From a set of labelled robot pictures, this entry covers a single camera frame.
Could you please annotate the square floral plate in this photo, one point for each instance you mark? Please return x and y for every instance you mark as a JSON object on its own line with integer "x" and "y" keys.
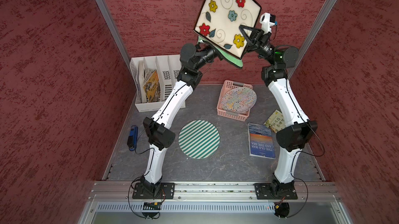
{"x": 218, "y": 22}

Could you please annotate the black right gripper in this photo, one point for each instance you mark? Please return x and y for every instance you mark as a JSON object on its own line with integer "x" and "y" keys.
{"x": 256, "y": 34}

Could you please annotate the colourful speckled round plate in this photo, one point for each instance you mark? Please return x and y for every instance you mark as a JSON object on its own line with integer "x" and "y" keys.
{"x": 239, "y": 100}

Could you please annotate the white file organiser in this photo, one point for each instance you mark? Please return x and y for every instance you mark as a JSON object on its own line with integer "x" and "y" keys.
{"x": 168, "y": 67}

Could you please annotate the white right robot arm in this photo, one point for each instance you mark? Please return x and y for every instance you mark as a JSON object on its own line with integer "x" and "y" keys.
{"x": 298, "y": 127}

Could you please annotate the aluminium corner post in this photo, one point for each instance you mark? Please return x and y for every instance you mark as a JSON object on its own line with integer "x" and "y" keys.
{"x": 318, "y": 23}
{"x": 104, "y": 9}

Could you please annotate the pink perforated plastic basket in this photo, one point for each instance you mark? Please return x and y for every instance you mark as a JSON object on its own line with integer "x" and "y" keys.
{"x": 229, "y": 85}

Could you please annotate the children's picture book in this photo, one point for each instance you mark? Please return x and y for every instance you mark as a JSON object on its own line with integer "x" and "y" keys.
{"x": 275, "y": 122}

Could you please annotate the aluminium corner post right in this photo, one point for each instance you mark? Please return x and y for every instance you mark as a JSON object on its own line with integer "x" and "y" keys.
{"x": 318, "y": 23}

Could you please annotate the yellow illustrated book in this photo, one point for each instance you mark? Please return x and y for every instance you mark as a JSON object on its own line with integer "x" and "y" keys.
{"x": 152, "y": 88}

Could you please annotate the blue old man sea book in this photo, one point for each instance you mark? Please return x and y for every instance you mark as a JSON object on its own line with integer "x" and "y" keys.
{"x": 260, "y": 141}

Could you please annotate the aluminium corner post left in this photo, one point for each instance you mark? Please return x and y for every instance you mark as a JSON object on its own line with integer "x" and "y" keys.
{"x": 104, "y": 9}

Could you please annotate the green grey microfibre cloth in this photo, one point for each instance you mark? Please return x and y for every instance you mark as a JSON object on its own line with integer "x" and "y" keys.
{"x": 223, "y": 55}

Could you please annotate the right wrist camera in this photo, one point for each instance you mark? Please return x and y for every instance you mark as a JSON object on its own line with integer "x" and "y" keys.
{"x": 267, "y": 21}

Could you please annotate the green white striped round plate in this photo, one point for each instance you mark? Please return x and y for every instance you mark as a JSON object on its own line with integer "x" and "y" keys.
{"x": 199, "y": 139}

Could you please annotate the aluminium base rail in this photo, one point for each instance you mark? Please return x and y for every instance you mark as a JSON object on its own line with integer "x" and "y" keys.
{"x": 218, "y": 191}

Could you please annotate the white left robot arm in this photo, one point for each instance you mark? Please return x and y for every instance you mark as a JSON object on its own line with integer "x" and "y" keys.
{"x": 157, "y": 127}

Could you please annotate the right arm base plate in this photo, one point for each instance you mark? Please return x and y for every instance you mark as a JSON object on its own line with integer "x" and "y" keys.
{"x": 275, "y": 191}

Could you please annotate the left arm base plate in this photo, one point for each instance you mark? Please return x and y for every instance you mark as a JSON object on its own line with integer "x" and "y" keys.
{"x": 159, "y": 191}

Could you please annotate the blue black stapler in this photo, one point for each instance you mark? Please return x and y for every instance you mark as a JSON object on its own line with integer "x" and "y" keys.
{"x": 132, "y": 139}

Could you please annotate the white booklet in organiser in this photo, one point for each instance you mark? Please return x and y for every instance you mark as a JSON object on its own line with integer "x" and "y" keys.
{"x": 141, "y": 79}

